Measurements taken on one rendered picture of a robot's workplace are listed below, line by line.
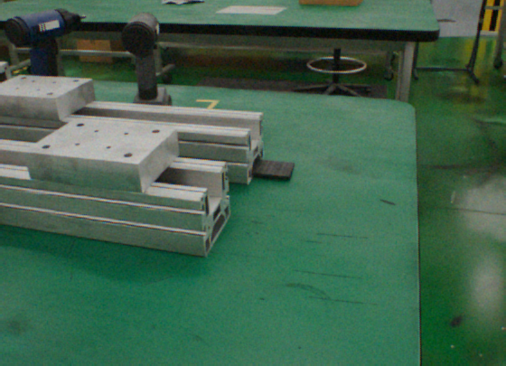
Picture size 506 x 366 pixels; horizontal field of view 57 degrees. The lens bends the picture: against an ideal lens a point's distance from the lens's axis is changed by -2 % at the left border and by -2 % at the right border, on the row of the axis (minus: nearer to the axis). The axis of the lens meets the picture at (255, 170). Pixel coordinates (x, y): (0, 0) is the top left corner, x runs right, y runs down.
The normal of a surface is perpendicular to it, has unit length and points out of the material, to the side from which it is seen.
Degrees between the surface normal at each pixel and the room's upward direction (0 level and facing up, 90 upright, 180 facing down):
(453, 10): 101
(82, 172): 90
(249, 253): 0
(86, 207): 90
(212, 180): 90
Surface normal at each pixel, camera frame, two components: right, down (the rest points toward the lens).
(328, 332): -0.03, -0.89
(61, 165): -0.26, 0.45
